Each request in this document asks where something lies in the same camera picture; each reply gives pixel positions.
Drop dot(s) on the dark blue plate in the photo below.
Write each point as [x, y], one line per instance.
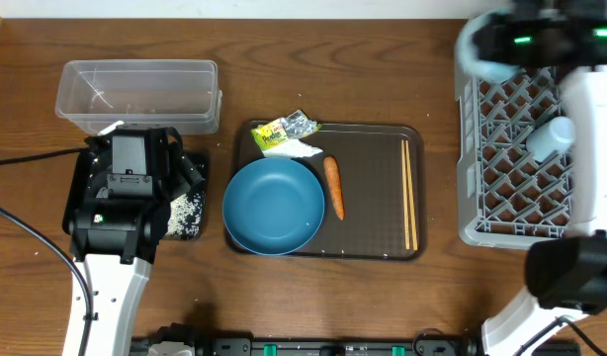
[273, 206]

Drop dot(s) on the pile of rice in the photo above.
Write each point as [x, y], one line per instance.
[186, 217]

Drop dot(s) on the dark brown serving tray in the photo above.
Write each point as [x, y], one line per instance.
[369, 162]

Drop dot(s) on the light blue cup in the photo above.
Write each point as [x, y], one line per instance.
[555, 136]

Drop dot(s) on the clear plastic bin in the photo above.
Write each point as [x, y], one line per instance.
[179, 93]

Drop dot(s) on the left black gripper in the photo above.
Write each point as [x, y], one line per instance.
[183, 179]

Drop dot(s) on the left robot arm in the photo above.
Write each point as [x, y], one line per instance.
[117, 211]

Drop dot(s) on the crumpled white tissue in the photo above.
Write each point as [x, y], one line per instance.
[293, 148]

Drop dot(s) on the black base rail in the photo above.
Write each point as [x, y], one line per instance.
[181, 339]

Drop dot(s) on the grey dishwasher rack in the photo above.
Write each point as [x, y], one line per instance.
[511, 77]

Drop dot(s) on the orange carrot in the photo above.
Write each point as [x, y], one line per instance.
[332, 175]

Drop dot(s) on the yellow silver snack wrapper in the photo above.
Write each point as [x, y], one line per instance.
[294, 126]

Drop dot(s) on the wooden chopstick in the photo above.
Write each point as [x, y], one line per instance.
[410, 197]
[405, 196]

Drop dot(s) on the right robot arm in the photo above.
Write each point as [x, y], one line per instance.
[565, 279]

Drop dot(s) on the black rectangular tray bin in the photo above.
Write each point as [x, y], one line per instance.
[90, 179]

